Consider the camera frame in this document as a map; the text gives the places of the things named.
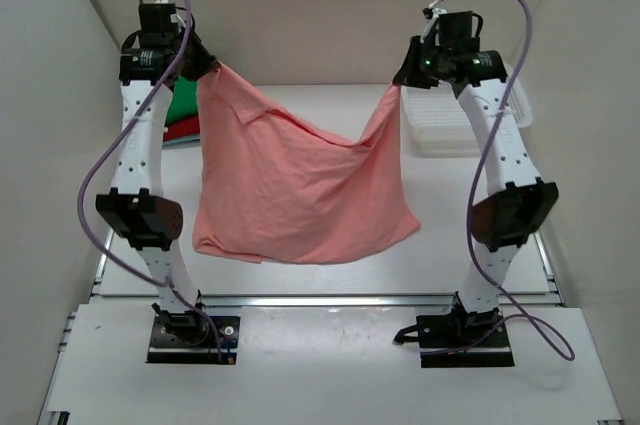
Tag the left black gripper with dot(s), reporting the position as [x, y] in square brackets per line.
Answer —
[204, 60]

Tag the pink t shirt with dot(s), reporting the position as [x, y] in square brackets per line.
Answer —
[276, 187]

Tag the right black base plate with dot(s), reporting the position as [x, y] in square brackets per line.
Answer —
[443, 344]

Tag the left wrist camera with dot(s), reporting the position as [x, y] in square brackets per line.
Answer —
[158, 25]

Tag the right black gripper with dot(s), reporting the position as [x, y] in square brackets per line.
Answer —
[408, 75]

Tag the green folded t shirt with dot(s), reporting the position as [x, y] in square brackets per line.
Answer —
[184, 101]

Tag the teal folded t shirt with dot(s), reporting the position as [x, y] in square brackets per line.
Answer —
[182, 141]

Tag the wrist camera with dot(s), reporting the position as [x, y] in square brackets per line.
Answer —
[158, 25]
[460, 31]

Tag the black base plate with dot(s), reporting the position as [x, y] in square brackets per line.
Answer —
[443, 344]
[187, 340]

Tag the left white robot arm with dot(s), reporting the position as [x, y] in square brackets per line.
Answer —
[135, 206]

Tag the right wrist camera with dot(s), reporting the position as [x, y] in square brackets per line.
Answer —
[460, 31]

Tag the red folded t shirt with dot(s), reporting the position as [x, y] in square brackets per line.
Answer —
[186, 127]

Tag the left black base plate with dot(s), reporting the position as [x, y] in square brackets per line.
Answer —
[187, 340]

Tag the white plastic basket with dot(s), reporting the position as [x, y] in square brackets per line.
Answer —
[435, 126]

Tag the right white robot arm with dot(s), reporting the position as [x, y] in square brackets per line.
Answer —
[518, 199]

